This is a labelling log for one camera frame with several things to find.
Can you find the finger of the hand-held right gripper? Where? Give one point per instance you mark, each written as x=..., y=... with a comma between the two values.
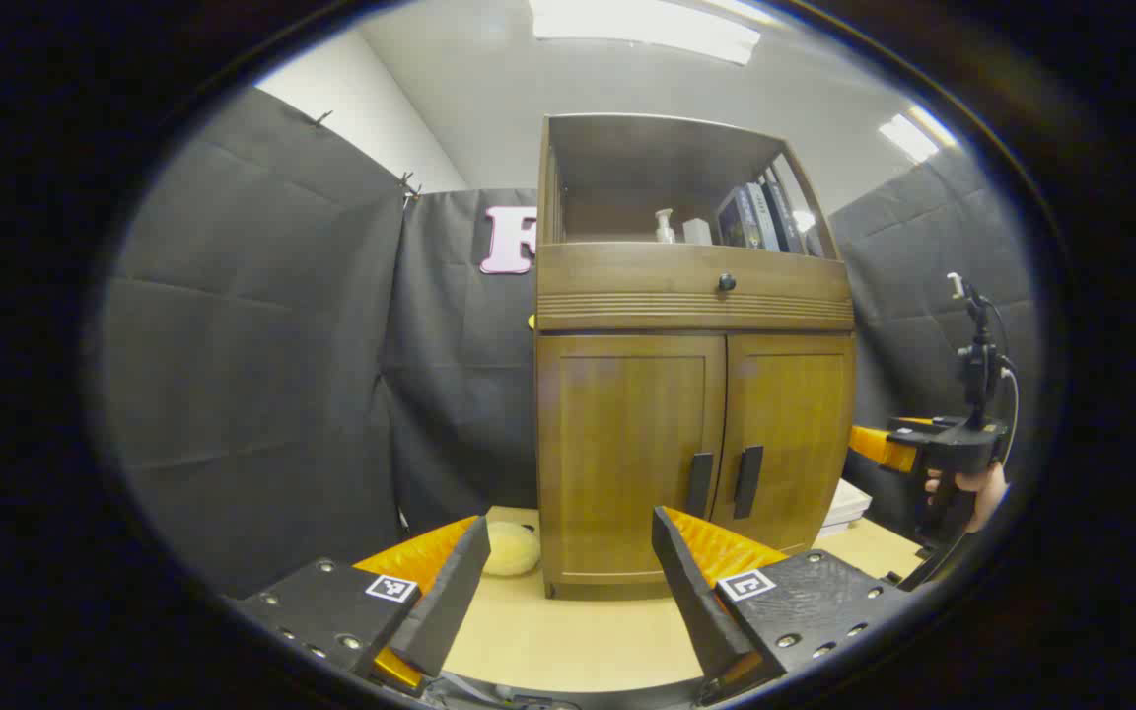
x=879, y=446

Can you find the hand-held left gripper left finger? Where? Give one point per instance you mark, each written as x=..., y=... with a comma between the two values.
x=450, y=602

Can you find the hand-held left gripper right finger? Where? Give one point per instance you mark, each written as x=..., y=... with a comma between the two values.
x=701, y=611

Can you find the wooden shoe cabinet door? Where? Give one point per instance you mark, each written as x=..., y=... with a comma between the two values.
x=795, y=414
x=617, y=444

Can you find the wooden double-door shoe cabinet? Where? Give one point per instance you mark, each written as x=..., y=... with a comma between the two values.
x=667, y=148

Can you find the wooden cabinet drawer black knob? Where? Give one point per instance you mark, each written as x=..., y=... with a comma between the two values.
x=627, y=281

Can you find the white paper stack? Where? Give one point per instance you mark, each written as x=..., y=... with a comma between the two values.
x=844, y=505

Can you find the cream fluffy plush ball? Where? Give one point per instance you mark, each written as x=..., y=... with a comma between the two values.
x=511, y=550

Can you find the dark slanted bar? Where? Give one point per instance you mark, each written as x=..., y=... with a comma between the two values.
x=935, y=564

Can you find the small white box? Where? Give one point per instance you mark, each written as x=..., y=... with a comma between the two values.
x=696, y=232

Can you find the white pump bottle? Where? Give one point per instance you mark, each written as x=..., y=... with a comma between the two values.
x=665, y=229

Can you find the small ceiling light panel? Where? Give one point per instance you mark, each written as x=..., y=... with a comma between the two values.
x=911, y=136

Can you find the large ceiling light panel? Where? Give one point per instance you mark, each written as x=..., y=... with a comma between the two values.
x=647, y=30

